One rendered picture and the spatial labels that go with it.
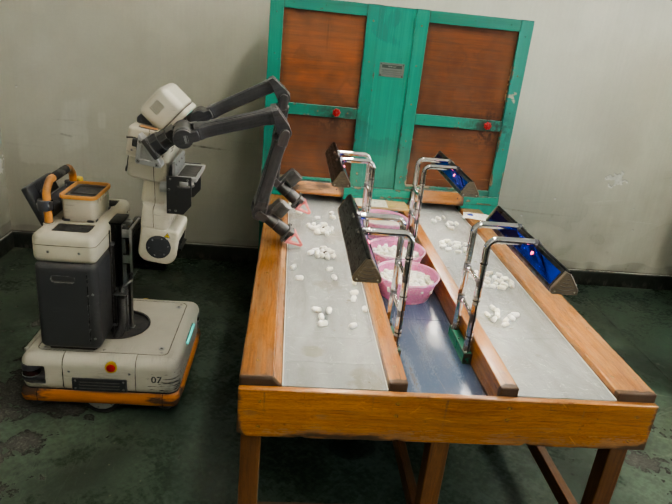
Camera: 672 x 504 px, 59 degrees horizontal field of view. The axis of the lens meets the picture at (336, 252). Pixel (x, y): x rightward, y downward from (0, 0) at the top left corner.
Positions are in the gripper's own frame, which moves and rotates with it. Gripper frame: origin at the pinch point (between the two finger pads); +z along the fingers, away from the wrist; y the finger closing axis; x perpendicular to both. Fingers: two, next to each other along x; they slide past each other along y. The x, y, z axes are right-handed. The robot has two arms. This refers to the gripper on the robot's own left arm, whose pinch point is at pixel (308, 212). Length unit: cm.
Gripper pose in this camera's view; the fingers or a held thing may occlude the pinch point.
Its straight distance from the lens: 290.6
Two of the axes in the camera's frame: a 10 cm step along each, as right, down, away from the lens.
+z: 6.8, 6.6, 3.1
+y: -0.6, -3.7, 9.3
